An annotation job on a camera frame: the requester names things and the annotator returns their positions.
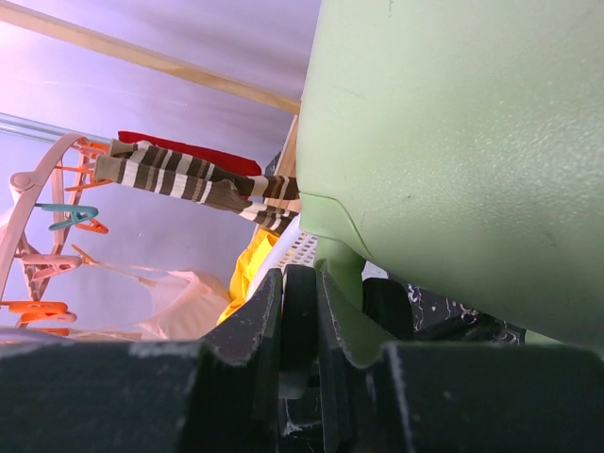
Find brown striped sock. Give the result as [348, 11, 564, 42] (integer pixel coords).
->
[93, 140, 299, 235]

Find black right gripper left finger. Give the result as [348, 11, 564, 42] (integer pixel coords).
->
[1, 270, 282, 452]

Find pink round clip hanger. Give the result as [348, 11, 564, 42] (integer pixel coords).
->
[1, 133, 109, 302]

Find teal clothespin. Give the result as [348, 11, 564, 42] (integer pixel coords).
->
[36, 203, 99, 231]

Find yellow shorts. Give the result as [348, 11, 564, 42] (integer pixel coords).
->
[216, 229, 278, 325]

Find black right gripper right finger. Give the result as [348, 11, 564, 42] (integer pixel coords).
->
[317, 273, 603, 452]

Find white plastic mesh basket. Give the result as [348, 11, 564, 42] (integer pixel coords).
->
[246, 217, 318, 300]

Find red garment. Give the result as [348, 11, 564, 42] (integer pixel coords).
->
[117, 130, 261, 176]

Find pale pink garment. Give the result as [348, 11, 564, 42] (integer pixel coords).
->
[72, 244, 229, 341]

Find green hard-shell suitcase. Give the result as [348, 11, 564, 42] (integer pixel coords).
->
[277, 0, 604, 402]

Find wooden clothes rack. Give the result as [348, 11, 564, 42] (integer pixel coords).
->
[1, 1, 301, 176]

